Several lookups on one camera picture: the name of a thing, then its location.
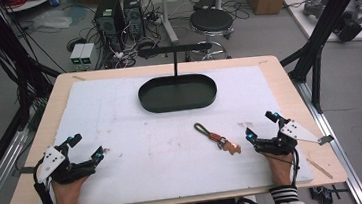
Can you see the black round stool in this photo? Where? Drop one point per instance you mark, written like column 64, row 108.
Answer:
column 211, row 20

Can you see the white power supply unit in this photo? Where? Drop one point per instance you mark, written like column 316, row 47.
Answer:
column 76, row 54
column 87, row 54

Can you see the large black computer tower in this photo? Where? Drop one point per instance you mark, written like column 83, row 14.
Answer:
column 109, row 21

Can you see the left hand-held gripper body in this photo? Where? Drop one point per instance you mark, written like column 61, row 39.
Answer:
column 52, row 161

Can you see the black hanger stand with tray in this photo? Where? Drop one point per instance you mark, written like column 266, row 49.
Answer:
column 177, row 94

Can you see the white round table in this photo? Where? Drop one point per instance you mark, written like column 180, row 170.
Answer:
column 30, row 3

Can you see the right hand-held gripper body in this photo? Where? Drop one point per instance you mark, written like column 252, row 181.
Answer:
column 292, row 131

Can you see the white foam mat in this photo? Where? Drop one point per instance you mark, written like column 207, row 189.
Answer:
column 161, row 157

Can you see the thin wooden stick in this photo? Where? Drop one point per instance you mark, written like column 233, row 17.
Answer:
column 319, row 168

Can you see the grey metal bracket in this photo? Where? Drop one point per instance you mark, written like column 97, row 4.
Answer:
column 326, row 139
column 24, row 170

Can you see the grey and black device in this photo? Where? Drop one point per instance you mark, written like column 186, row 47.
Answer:
column 348, row 19

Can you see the strip of tan tape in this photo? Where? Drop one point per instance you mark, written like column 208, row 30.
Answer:
column 263, row 62
column 79, row 78

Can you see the person's left hand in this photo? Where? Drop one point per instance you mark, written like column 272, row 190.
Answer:
column 67, row 196

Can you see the person's right hand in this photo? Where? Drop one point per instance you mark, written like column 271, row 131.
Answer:
column 281, row 169

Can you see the flat black case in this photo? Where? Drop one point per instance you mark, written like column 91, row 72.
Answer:
column 205, row 1

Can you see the black metal frame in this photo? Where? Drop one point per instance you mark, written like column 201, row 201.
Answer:
column 325, row 21
column 3, row 48

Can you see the white floor board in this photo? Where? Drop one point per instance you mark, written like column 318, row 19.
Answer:
column 316, row 28

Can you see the clear plastic bag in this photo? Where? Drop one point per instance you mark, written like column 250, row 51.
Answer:
column 52, row 20

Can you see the narrow black computer tower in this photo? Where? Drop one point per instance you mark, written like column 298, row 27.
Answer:
column 133, row 14

